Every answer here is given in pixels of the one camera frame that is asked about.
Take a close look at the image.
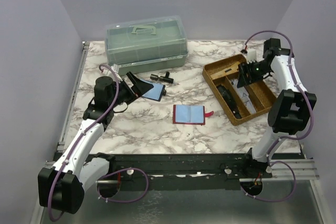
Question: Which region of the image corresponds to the red card holder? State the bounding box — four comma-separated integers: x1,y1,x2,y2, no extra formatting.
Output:
172,104,214,125

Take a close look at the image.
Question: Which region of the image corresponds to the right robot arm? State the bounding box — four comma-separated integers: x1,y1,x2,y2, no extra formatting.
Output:
237,38,317,172

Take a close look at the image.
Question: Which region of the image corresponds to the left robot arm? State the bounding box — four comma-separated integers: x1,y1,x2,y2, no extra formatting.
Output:
38,72,153,221

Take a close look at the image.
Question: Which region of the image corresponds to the smartphone with blue screen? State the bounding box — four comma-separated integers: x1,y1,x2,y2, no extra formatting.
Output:
142,81,166,102

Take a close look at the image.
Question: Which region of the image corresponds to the brown woven tray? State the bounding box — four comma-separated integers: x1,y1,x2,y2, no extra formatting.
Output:
202,54,276,126

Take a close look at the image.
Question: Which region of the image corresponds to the black tool in tray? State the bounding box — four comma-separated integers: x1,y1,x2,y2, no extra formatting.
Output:
217,84,242,119

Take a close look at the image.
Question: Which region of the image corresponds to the black T-shaped pipe fitting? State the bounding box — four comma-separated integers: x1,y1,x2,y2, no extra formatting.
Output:
150,71,174,83

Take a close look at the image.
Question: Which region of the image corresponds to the green plastic storage box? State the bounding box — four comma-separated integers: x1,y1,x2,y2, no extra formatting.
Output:
104,16,188,76

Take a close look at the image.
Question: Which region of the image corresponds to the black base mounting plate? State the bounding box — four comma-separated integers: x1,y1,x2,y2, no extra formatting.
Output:
86,153,272,191

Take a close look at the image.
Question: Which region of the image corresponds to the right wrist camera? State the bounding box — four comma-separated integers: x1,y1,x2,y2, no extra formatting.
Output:
240,49,257,63

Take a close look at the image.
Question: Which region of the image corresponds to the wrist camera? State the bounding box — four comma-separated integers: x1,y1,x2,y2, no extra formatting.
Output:
240,49,257,63
111,64,122,81

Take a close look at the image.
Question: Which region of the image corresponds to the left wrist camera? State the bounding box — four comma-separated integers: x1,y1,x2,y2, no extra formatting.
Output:
111,64,122,81

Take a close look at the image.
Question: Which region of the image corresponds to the aluminium rail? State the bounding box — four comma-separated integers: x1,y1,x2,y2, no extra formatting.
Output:
41,158,320,183

